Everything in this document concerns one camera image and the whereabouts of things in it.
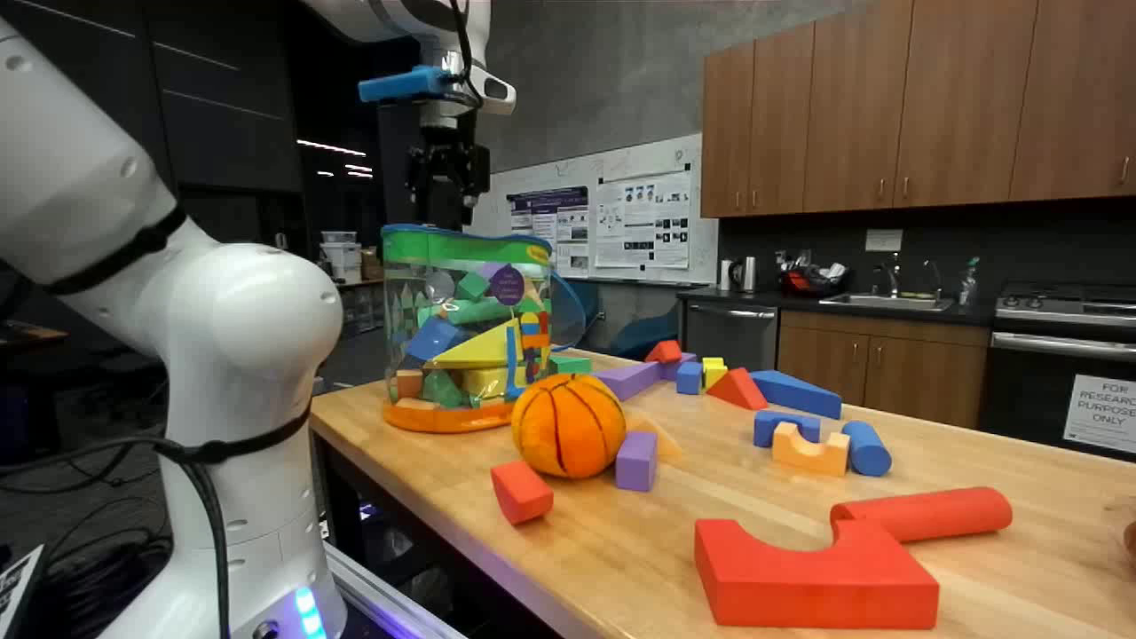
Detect orange plush basketball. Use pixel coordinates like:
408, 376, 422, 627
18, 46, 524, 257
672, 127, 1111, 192
506, 373, 627, 483

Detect steel oven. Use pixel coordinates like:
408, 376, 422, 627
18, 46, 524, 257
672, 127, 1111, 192
978, 283, 1136, 460

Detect blue foam long block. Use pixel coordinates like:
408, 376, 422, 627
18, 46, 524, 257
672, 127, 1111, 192
749, 366, 846, 424

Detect red foam cylinder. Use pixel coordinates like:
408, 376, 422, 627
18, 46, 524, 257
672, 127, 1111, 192
825, 483, 1016, 547

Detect wooden wall cabinets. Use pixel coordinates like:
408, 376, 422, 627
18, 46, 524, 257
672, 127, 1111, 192
699, 0, 1136, 220

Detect purple foam cylinder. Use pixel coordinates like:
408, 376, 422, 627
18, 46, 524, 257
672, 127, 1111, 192
487, 263, 530, 310

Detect green foam cylinder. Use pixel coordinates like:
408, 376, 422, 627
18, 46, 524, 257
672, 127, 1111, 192
437, 297, 513, 330

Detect large green foam block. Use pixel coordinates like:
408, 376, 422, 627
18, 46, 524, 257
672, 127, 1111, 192
420, 370, 467, 413

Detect steel dishwasher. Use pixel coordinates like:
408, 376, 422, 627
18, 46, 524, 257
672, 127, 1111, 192
682, 296, 782, 373

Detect steel cup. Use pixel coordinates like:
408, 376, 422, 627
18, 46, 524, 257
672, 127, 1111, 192
715, 253, 758, 297

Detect red foam triangle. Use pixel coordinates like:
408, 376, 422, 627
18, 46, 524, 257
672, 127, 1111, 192
705, 366, 770, 414

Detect white wall poster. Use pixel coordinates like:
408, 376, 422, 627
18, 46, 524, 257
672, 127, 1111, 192
467, 133, 719, 286

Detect blue chair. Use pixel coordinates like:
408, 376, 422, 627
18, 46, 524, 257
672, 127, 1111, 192
549, 277, 686, 361

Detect white paper sign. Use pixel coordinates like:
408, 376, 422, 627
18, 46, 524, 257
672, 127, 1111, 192
1061, 373, 1136, 459

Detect small red foam block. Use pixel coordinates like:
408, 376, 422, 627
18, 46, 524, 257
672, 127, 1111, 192
642, 338, 688, 370

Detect yellow foam triangle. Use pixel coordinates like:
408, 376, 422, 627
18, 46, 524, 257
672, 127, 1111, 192
428, 317, 524, 373

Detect purple foam block short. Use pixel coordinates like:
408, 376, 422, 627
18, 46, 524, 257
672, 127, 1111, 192
610, 428, 659, 493

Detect red foam cube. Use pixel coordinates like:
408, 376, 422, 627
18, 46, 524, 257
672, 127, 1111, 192
489, 459, 556, 530

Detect wooden base cabinets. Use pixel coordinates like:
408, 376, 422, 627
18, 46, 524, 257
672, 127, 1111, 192
772, 310, 989, 428

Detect dark monitor screen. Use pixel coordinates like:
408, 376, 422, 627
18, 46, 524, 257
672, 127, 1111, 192
295, 133, 383, 244

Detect yellow wooden block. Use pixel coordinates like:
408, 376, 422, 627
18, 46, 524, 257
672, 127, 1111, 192
770, 420, 851, 479

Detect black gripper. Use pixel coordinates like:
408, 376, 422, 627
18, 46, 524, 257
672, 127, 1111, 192
405, 138, 493, 230

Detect red black countertop item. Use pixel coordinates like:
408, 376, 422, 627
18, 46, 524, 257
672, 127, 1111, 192
772, 250, 851, 297

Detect large red foam arch block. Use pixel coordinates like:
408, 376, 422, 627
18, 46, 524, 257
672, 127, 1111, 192
691, 509, 945, 631

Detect purple foam long block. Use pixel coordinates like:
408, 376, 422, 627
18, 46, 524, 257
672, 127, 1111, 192
591, 359, 668, 403

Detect blue foam cylinder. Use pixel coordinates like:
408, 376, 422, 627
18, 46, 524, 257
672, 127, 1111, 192
837, 420, 895, 479

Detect blue foam arch block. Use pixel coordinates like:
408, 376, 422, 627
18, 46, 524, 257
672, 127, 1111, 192
749, 409, 822, 450

